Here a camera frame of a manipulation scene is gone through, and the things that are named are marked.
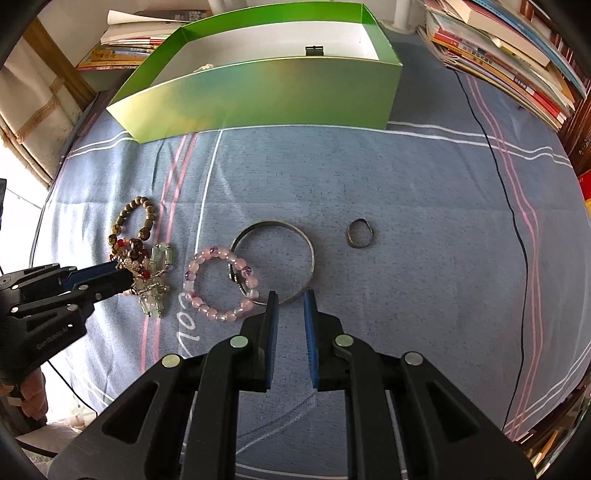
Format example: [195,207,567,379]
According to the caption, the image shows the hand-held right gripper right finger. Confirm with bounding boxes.
[302,290,536,480]

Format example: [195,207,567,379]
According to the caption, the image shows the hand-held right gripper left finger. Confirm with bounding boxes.
[48,290,280,480]

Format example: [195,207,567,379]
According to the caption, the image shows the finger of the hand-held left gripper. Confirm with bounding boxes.
[0,261,117,304]
[7,269,136,324]

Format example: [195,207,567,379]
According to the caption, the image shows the dark red bead bracelet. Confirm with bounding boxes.
[109,233,154,280]

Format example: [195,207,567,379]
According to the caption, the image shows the pale green stone bracelet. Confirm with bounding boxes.
[130,242,178,319]

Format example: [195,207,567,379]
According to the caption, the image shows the brown wooden bead bracelet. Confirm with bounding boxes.
[112,196,160,241]

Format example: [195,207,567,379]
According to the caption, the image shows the pink bead bracelet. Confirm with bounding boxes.
[184,247,259,324]

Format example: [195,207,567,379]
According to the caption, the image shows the dark metal ring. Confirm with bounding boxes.
[346,218,376,250]

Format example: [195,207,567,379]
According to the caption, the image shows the silver bangle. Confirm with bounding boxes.
[229,221,317,306]

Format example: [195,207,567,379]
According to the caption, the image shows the green cardboard box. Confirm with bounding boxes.
[106,2,403,145]

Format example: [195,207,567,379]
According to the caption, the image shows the person's left hand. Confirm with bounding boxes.
[0,369,49,423]

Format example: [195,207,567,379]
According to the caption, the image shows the blue striped tablecloth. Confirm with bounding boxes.
[30,28,591,480]

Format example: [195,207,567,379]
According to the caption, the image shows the taped cardboard sheets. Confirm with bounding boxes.
[0,18,99,190]

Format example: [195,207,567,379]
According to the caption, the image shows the small stack of books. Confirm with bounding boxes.
[76,7,213,71]

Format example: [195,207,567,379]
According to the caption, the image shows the dark wooden cabinet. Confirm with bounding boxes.
[556,90,591,176]

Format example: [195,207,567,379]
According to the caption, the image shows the white pole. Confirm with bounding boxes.
[385,0,417,33]

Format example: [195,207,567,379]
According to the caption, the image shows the tall stack of books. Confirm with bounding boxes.
[416,0,590,132]

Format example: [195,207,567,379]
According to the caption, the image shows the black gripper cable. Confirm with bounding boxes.
[14,360,99,459]

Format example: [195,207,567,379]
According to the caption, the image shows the long black cable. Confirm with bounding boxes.
[450,67,530,432]

